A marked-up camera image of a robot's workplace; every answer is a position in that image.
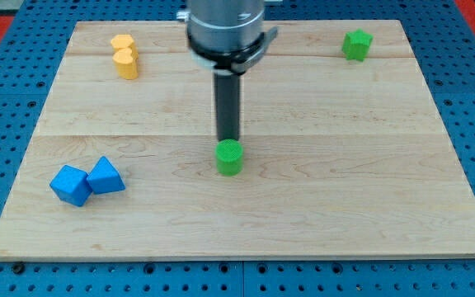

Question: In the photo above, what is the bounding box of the blue triangle block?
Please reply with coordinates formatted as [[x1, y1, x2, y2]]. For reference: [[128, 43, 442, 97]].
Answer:
[[87, 156, 125, 194]]

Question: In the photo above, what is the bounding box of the yellow heart block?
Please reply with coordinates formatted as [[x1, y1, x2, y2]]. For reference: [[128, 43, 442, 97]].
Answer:
[[112, 48, 139, 80]]

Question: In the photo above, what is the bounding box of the blue cube block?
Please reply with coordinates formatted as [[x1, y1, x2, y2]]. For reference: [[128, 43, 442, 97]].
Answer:
[[49, 165, 92, 207]]

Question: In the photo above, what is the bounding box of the green cylinder block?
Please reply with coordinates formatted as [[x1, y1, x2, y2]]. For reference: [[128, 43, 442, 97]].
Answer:
[[215, 139, 244, 176]]

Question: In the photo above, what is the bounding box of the wooden board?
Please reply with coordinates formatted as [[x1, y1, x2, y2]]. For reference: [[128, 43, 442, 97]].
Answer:
[[0, 20, 475, 262]]

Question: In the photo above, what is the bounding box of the green star block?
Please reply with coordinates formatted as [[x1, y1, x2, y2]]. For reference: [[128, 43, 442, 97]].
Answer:
[[341, 29, 374, 62]]

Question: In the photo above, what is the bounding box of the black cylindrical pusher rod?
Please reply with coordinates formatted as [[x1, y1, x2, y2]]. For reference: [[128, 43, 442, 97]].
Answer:
[[214, 73, 241, 141]]

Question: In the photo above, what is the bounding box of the yellow pentagon block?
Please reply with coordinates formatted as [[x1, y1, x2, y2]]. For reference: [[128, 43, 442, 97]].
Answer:
[[111, 34, 139, 59]]

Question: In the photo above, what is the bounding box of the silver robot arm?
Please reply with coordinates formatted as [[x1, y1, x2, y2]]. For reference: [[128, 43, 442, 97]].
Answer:
[[176, 0, 278, 76]]

